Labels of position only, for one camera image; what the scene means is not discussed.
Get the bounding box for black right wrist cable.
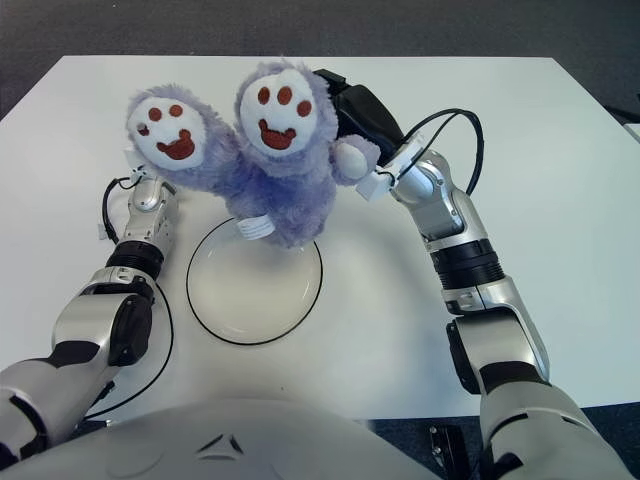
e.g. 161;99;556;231
399;108;486;196

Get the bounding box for purple plush bunny doll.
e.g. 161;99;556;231
123;58;382;251

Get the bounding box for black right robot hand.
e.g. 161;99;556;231
313;68;405;166

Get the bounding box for grey robot torso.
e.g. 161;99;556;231
4;397;441;480

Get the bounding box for white right wrist module box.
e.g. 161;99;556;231
356;172;391;203

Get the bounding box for white plate with black rim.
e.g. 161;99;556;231
186;215;324;347

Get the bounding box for black flat floor bracket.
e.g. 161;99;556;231
429;424;474;480

